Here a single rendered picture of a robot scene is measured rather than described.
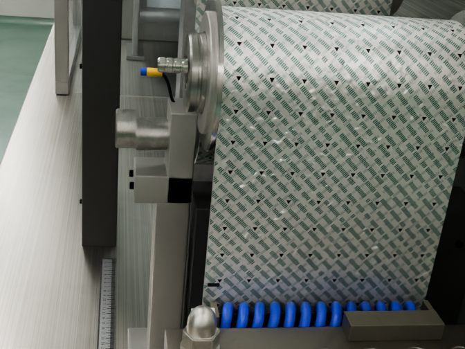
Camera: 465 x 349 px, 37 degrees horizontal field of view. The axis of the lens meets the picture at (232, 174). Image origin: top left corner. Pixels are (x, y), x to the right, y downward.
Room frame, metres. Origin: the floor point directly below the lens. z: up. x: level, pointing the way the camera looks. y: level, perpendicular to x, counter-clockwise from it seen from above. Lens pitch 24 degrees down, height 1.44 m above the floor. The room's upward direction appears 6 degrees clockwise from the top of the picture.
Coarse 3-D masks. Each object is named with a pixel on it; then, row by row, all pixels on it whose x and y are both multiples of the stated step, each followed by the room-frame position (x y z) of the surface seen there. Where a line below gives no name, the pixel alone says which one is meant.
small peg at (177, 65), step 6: (162, 60) 0.62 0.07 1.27; (168, 60) 0.62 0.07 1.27; (174, 60) 0.62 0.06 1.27; (180, 60) 0.62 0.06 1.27; (186, 60) 0.62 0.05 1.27; (162, 66) 0.61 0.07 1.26; (168, 66) 0.61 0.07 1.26; (174, 66) 0.62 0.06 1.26; (180, 66) 0.62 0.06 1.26; (186, 66) 0.62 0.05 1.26; (162, 72) 0.62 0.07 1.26; (168, 72) 0.62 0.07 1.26; (174, 72) 0.62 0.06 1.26; (180, 72) 0.62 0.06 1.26; (186, 72) 0.62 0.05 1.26
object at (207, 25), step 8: (208, 16) 0.63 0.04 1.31; (208, 24) 0.63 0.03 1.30; (200, 32) 0.68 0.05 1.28; (208, 32) 0.62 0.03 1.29; (208, 40) 0.62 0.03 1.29; (208, 48) 0.61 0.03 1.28; (208, 56) 0.61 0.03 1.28; (208, 64) 0.61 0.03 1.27; (208, 72) 0.60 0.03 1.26; (208, 80) 0.60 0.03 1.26; (208, 88) 0.59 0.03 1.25; (208, 96) 0.59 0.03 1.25; (208, 104) 0.59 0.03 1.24; (208, 112) 0.59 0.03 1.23; (200, 120) 0.63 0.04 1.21; (208, 120) 0.60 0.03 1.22; (200, 128) 0.63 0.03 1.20; (208, 128) 0.60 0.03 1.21; (464, 136) 0.65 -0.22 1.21
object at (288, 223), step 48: (240, 144) 0.59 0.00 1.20; (240, 192) 0.59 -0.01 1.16; (288, 192) 0.60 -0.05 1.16; (336, 192) 0.61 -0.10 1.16; (384, 192) 0.61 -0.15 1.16; (432, 192) 0.62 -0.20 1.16; (240, 240) 0.59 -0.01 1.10; (288, 240) 0.60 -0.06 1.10; (336, 240) 0.61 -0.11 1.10; (384, 240) 0.62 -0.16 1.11; (432, 240) 0.63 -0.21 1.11; (240, 288) 0.59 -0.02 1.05; (288, 288) 0.60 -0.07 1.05; (336, 288) 0.61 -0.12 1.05; (384, 288) 0.62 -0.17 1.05
